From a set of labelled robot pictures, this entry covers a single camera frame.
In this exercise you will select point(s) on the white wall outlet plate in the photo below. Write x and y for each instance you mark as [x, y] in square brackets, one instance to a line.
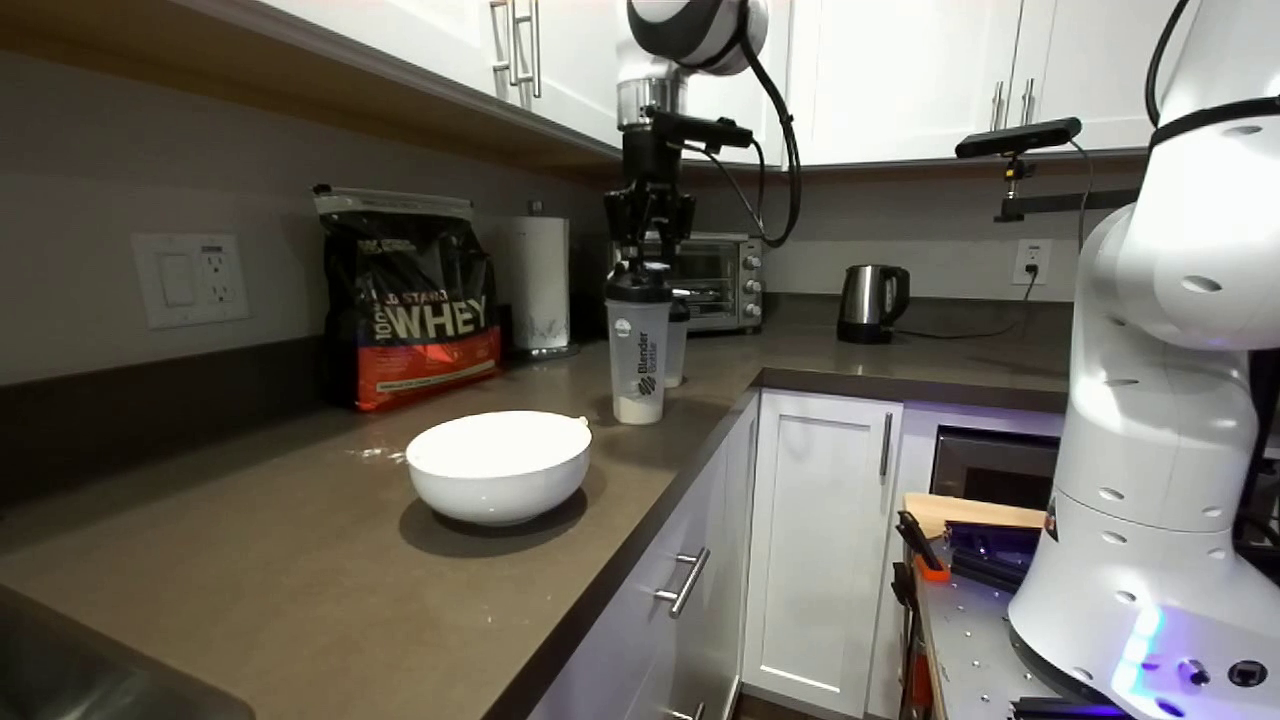
[190, 276]

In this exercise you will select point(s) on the black shaker bottle lid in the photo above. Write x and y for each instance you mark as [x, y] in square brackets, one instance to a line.
[639, 284]

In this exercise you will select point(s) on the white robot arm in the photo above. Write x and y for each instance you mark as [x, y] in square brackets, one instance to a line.
[1133, 586]

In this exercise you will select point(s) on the black lid of right bottle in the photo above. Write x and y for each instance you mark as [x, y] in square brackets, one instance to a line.
[683, 304]

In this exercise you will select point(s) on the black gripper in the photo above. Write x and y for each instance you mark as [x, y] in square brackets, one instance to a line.
[650, 213]

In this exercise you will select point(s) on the black camera on stand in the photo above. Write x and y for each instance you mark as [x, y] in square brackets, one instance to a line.
[1008, 145]

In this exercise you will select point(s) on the left transparent shaker bottle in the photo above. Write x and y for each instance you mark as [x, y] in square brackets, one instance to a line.
[639, 346]

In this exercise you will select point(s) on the black red whey bag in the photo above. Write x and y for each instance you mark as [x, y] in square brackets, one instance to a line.
[410, 296]

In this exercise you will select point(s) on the white upper cabinets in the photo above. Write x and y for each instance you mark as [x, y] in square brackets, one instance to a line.
[865, 77]

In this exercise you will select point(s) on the white paper towel roll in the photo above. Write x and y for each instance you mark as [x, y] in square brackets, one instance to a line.
[540, 282]

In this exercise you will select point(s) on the silver toaster oven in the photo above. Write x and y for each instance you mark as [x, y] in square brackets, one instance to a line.
[723, 276]

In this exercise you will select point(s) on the steel electric kettle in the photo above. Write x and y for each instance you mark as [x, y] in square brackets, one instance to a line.
[873, 302]

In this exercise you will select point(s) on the white bowl with powder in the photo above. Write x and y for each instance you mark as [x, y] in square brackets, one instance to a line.
[498, 469]

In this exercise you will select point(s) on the stainless steel sink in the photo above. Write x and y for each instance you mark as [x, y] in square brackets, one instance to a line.
[64, 671]

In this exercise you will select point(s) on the white lower cabinet drawers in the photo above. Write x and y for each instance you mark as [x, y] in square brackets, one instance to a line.
[774, 570]

